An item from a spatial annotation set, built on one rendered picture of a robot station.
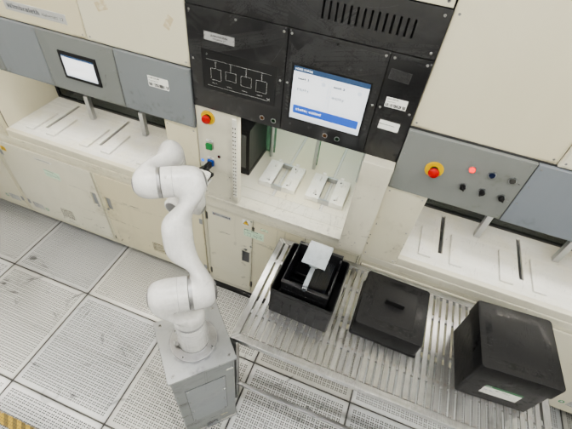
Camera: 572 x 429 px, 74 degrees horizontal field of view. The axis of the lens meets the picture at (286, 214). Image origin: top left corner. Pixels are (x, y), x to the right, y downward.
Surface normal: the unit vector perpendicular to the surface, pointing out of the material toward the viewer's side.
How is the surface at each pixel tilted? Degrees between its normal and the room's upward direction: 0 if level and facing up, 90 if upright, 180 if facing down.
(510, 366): 0
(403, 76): 90
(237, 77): 90
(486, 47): 90
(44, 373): 0
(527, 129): 90
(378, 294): 0
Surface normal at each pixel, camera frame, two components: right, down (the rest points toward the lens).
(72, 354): 0.09, -0.68
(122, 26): -0.35, 0.66
